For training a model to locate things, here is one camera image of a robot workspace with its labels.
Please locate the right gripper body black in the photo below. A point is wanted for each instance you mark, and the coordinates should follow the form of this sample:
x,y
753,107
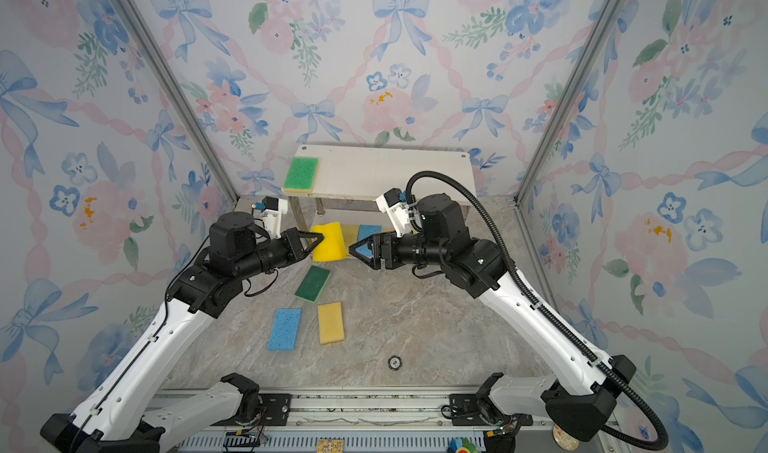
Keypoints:
x,y
413,250

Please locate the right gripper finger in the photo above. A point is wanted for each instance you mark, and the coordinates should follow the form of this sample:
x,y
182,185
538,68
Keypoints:
x,y
367,255
372,244

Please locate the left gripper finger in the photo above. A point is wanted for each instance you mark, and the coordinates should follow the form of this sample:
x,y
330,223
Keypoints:
x,y
300,252
294,235

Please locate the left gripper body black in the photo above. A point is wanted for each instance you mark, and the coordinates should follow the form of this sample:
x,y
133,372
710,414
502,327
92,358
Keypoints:
x,y
282,254

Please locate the large blue sponge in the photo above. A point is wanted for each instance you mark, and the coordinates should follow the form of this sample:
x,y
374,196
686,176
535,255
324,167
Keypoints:
x,y
366,231

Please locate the bright yellow sponge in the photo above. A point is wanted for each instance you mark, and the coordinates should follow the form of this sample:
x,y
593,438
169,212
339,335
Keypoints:
x,y
332,247

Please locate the pale yellow sponge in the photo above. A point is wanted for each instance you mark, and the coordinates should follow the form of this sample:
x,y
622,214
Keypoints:
x,y
330,323

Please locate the tan yellow orange-backed sponge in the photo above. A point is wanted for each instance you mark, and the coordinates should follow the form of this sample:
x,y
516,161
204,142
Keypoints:
x,y
350,234

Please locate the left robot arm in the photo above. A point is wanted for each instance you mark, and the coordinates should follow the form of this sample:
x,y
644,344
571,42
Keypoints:
x,y
114,418

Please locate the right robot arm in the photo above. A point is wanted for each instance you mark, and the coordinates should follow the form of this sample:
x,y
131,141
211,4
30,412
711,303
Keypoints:
x,y
580,393

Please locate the white two-tier shelf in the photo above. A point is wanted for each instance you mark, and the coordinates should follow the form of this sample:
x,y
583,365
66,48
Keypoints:
x,y
350,179

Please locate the dark green scouring sponge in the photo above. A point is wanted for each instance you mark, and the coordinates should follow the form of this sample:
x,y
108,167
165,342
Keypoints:
x,y
313,284

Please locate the blue sponge left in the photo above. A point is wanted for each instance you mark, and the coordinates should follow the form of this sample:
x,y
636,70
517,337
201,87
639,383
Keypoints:
x,y
284,331

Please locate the poker chip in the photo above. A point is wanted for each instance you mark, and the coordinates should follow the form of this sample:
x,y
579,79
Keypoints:
x,y
394,363

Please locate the small yellow circuit board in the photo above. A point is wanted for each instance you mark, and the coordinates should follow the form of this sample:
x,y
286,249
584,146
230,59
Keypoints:
x,y
325,445

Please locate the colourful toy object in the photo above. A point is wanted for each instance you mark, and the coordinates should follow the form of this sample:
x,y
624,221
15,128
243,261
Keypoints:
x,y
462,445

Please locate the round beige disc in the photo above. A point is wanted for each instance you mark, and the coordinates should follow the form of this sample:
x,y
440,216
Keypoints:
x,y
564,441

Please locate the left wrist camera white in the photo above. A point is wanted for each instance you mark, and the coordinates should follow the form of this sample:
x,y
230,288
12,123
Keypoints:
x,y
268,213

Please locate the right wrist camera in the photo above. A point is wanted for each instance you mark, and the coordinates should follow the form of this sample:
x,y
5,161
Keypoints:
x,y
393,204

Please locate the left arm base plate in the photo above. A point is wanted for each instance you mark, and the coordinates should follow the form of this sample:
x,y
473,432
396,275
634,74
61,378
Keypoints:
x,y
273,409

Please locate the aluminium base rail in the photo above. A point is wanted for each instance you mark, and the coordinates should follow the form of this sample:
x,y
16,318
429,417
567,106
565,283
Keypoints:
x,y
394,419

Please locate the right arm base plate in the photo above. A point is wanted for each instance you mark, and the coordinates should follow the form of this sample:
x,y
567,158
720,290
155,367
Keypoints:
x,y
469,410

